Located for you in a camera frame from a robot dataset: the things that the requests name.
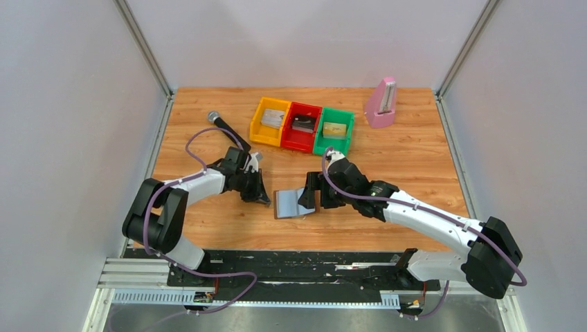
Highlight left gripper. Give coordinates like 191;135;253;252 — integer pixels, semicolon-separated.
235;169;271;205

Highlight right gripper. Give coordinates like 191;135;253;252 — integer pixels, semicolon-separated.
298;173;354;210

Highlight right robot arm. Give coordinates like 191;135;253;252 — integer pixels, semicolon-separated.
298;152;527;299

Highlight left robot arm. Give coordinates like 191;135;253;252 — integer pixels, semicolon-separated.
122;147;271;286

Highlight gold card in green bin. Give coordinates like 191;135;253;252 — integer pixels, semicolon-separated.
322;122;347;140

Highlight black card in red bin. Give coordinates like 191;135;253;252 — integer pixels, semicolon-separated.
291;114;316;133

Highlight silver card in yellow bin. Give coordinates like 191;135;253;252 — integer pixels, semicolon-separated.
260;109;285;129

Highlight red plastic bin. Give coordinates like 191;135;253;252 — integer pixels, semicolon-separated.
280;102;323;154

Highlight yellow plastic bin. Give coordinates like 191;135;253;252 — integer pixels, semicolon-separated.
249;97;291;147

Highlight green plastic bin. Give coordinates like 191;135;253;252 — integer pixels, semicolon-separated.
312;107;354;155

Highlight black microphone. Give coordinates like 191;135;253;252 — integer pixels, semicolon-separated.
207;111;251;153

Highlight pink metronome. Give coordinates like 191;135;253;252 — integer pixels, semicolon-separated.
363;77;397;129

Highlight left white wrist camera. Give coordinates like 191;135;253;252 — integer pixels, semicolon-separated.
244;152;262;173

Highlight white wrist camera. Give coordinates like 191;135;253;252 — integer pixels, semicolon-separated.
325;149;345;163
244;152;262;173

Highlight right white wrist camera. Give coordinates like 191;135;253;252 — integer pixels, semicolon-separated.
325;149;345;163

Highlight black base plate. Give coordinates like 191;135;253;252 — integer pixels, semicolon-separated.
167;250;441;304

